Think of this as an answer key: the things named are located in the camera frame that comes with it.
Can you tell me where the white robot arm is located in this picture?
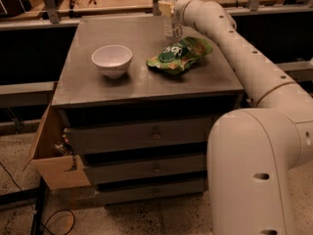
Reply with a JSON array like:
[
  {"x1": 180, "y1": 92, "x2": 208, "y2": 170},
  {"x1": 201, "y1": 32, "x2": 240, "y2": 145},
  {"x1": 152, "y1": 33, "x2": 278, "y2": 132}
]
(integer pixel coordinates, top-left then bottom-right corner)
[{"x1": 158, "y1": 0, "x2": 313, "y2": 235}]

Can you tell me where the green chip bag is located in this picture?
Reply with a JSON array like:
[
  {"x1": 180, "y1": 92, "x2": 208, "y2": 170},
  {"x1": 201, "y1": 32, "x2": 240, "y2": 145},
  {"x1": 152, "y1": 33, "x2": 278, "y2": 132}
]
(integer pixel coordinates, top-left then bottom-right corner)
[{"x1": 146, "y1": 36, "x2": 213, "y2": 75}]

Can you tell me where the black floor cable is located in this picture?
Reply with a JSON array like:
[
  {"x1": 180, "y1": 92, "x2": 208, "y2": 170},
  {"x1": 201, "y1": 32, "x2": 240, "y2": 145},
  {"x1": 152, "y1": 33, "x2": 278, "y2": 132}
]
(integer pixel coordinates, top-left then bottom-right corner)
[{"x1": 0, "y1": 162, "x2": 76, "y2": 235}]

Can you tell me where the bottom grey drawer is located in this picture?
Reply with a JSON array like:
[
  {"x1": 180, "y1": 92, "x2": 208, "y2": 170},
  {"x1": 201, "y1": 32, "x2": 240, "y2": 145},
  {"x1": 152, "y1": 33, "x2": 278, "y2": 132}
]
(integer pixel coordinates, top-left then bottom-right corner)
[{"x1": 95, "y1": 178, "x2": 205, "y2": 205}]

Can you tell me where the middle grey drawer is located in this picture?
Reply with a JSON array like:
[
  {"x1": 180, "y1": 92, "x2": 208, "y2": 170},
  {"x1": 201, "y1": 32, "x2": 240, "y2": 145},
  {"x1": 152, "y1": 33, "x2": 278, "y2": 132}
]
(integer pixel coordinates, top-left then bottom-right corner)
[{"x1": 84, "y1": 152, "x2": 204, "y2": 184}]

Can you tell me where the white ceramic bowl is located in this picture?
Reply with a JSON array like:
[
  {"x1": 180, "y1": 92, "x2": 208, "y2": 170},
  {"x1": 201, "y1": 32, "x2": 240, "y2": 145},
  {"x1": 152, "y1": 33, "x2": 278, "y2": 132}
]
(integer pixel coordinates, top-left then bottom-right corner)
[{"x1": 91, "y1": 45, "x2": 132, "y2": 78}]

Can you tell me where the grey drawer cabinet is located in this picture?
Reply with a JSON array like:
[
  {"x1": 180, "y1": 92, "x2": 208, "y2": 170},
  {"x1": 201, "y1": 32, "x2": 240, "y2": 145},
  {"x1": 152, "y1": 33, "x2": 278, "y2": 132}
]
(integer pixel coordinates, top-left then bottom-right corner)
[{"x1": 52, "y1": 16, "x2": 244, "y2": 191}]

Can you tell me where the open cardboard box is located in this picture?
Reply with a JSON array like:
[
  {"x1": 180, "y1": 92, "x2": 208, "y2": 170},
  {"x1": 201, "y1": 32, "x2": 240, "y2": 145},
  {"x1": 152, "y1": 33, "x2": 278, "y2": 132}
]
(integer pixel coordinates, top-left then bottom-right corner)
[{"x1": 22, "y1": 104, "x2": 90, "y2": 190}]

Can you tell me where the top grey drawer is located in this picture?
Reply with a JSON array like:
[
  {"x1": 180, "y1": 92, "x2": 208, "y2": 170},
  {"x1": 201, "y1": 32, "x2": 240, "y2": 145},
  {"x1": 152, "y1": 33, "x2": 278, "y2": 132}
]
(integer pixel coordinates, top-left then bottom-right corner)
[{"x1": 66, "y1": 117, "x2": 211, "y2": 155}]

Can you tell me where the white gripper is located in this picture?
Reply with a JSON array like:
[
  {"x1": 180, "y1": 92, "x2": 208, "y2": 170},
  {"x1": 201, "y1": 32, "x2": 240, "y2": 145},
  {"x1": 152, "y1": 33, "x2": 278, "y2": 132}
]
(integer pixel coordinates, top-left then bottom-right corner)
[{"x1": 158, "y1": 0, "x2": 200, "y2": 26}]

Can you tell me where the clear plastic water bottle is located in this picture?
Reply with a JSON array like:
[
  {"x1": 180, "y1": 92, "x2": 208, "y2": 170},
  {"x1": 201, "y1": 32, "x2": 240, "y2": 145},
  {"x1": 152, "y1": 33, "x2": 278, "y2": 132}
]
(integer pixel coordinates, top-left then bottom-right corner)
[{"x1": 163, "y1": 0, "x2": 183, "y2": 39}]

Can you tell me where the grey drawer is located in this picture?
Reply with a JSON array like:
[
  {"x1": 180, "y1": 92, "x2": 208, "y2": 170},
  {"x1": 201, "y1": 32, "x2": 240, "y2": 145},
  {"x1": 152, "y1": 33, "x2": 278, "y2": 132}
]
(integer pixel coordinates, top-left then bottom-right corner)
[
  {"x1": 84, "y1": 152, "x2": 204, "y2": 184},
  {"x1": 95, "y1": 178, "x2": 205, "y2": 205},
  {"x1": 66, "y1": 117, "x2": 211, "y2": 155}
]

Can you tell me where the black metal stand leg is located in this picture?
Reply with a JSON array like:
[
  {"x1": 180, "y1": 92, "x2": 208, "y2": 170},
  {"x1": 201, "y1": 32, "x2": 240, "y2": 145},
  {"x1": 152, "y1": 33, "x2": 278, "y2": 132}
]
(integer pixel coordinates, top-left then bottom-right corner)
[{"x1": 30, "y1": 178, "x2": 47, "y2": 235}]

